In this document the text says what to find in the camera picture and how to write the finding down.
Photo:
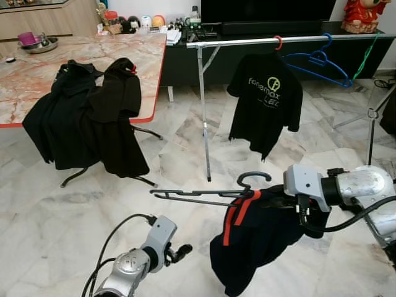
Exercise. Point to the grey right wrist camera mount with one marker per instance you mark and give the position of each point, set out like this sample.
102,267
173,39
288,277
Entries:
306,182

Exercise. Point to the red plastic hanger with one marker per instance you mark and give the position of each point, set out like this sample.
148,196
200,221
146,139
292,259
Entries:
279,41

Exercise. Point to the black hanging fabric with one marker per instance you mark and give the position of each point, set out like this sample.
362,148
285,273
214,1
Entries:
390,114

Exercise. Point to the red gold statue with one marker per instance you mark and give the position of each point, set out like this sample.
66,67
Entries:
365,15

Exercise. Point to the white round toy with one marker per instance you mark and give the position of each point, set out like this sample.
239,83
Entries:
145,21

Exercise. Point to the black shirt fonemax print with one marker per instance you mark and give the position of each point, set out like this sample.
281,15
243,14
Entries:
266,111

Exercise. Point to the black plastic hanger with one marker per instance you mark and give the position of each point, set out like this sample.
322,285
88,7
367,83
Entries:
185,193

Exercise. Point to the orange round toy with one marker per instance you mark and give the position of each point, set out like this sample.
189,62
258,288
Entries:
158,21

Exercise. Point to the black flat television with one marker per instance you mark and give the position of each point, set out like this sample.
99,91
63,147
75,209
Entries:
269,11

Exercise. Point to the wooden sideboard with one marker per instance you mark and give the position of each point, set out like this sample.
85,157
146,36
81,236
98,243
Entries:
43,21

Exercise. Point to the jar with red lid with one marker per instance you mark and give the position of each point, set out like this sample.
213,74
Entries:
111,21

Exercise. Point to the blue plastic hanger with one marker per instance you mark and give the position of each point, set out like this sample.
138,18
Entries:
318,59

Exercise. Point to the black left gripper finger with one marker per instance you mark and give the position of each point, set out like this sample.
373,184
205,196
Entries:
184,250
176,259

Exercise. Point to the navy shirt red stripes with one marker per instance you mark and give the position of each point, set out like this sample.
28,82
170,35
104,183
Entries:
260,247

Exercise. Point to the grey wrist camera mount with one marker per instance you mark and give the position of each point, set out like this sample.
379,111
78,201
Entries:
306,182
161,238

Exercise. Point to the black low tv cabinet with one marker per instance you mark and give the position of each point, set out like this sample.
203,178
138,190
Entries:
247,65

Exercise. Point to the metal bowl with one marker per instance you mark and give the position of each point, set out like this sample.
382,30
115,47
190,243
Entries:
43,46

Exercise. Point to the marble pattern folding table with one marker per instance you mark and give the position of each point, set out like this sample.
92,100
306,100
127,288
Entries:
80,52

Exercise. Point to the purple plastic cup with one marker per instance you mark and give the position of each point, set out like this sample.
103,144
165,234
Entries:
26,38

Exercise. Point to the black mouse plush toy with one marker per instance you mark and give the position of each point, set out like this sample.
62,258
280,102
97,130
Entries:
127,26

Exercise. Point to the black shirt small green logo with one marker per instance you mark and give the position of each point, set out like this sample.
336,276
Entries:
59,124

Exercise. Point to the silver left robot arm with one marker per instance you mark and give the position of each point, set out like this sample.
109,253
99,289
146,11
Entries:
127,269

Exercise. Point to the silver metal clothes rack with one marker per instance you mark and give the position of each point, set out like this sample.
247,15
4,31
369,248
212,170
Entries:
247,41

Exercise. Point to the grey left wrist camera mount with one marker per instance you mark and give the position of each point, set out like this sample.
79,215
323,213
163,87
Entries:
161,238

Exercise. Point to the black soundbar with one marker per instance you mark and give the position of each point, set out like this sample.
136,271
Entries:
266,27

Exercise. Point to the green plastic hanger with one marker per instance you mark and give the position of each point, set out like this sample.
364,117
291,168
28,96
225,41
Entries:
368,52

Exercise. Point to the small round black lid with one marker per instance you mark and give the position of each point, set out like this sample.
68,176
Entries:
10,60

